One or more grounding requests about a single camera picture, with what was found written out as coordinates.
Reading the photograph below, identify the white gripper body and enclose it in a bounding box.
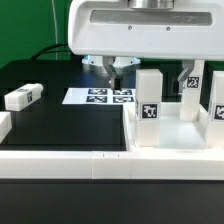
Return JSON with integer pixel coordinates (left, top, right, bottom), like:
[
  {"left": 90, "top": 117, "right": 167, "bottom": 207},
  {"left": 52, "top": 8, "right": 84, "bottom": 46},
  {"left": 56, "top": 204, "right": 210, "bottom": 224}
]
[{"left": 68, "top": 0, "right": 224, "bottom": 61}]

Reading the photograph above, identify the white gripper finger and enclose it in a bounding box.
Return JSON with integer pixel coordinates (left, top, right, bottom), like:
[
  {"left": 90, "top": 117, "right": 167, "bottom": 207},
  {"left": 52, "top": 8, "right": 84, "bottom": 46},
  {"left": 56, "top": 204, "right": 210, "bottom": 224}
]
[
  {"left": 102, "top": 56, "right": 122, "bottom": 90},
  {"left": 178, "top": 60, "right": 195, "bottom": 94}
]

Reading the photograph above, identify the white desk top tray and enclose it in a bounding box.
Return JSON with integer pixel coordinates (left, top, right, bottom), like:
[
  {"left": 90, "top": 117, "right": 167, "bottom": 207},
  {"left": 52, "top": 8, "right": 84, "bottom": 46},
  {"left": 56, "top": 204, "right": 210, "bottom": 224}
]
[{"left": 123, "top": 102, "right": 224, "bottom": 153}]

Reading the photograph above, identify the printed fiducial marker sheet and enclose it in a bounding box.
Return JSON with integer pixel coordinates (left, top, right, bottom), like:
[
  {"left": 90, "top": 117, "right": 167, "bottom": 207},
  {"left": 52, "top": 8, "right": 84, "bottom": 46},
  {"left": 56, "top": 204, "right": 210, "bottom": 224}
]
[{"left": 63, "top": 88, "right": 135, "bottom": 105}]

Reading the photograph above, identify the white front obstacle bar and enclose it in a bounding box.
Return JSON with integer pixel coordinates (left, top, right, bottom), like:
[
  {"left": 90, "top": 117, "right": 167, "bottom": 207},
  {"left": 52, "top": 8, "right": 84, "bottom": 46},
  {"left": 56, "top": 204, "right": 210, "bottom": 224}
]
[{"left": 0, "top": 150, "right": 224, "bottom": 180}]

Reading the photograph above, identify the white left obstacle block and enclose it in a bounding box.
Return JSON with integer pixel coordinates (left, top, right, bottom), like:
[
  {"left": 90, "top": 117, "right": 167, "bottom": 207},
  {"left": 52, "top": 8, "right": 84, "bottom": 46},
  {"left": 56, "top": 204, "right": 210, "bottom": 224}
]
[{"left": 0, "top": 112, "right": 12, "bottom": 144}]

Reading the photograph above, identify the black thick cable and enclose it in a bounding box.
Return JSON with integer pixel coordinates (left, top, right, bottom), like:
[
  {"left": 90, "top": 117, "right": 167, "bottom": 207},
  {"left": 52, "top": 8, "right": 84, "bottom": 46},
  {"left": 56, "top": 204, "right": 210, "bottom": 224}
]
[{"left": 29, "top": 42, "right": 73, "bottom": 62}]

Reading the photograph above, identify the thin white cable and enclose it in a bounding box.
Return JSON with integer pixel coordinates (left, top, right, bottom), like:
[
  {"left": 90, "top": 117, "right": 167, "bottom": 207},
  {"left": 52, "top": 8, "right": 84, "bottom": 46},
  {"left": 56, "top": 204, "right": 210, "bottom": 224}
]
[{"left": 51, "top": 0, "right": 59, "bottom": 61}]

